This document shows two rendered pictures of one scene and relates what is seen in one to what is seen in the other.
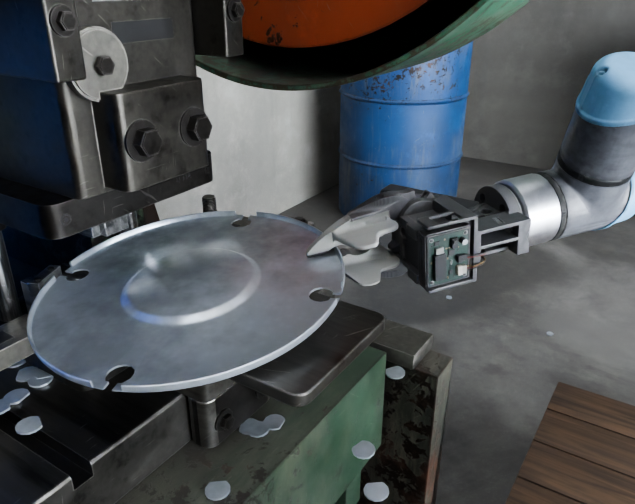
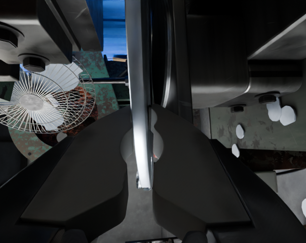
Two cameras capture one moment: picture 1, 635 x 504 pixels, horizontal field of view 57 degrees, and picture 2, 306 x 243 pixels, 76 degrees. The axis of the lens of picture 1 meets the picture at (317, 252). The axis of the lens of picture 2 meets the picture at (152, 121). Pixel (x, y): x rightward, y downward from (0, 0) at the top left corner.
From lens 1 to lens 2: 0.67 m
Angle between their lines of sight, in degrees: 131
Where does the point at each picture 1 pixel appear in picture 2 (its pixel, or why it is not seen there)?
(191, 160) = (38, 36)
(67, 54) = (2, 79)
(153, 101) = (0, 52)
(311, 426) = (305, 147)
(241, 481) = (248, 137)
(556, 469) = not seen: outside the picture
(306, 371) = not seen: hidden behind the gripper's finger
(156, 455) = not seen: hidden behind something
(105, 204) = (86, 36)
